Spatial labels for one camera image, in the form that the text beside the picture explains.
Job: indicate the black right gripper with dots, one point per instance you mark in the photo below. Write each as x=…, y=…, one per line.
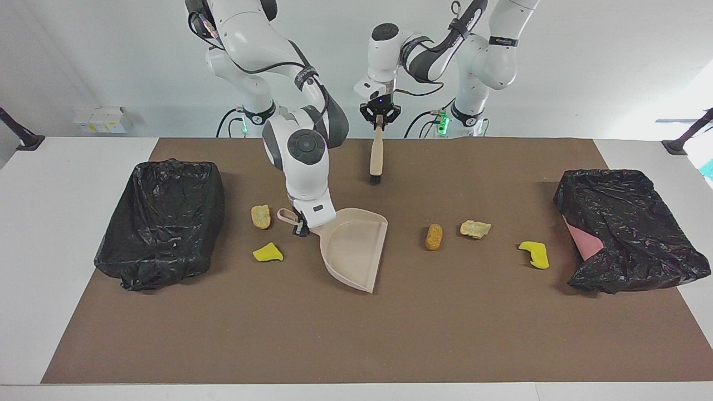
x=301, y=218

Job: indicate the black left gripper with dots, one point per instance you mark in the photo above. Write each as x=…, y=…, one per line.
x=381, y=103

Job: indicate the yellow sponge wedge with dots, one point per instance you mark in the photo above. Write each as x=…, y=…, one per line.
x=267, y=254

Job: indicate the beige brush black bristles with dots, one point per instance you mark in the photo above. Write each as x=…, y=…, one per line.
x=376, y=156

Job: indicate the pale bread slice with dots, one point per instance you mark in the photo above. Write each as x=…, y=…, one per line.
x=260, y=217

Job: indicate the beige plastic dustpan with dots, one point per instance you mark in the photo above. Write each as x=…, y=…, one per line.
x=353, y=250

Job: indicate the brown fried nugget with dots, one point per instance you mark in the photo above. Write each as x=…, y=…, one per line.
x=434, y=236

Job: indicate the pale cracker piece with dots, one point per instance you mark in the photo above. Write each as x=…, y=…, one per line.
x=474, y=229

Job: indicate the curved yellow sponge piece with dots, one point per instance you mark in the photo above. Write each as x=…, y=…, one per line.
x=537, y=256

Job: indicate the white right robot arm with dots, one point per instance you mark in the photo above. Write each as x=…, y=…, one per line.
x=303, y=172

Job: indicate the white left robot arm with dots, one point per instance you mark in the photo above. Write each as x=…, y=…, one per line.
x=493, y=61

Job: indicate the black trash bag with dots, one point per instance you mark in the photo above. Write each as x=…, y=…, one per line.
x=161, y=250
x=635, y=273

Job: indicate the pink bin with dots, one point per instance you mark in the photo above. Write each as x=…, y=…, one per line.
x=585, y=242

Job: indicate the white green-lit base box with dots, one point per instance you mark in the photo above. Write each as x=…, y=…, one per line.
x=443, y=123

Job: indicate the brown table mat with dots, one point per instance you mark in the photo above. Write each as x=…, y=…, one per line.
x=356, y=334

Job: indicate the teal plastic item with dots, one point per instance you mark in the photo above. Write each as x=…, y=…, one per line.
x=709, y=170

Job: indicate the white wall box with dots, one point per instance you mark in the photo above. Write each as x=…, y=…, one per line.
x=106, y=120

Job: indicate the black camera stand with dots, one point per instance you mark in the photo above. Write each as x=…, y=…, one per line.
x=677, y=146
x=28, y=142

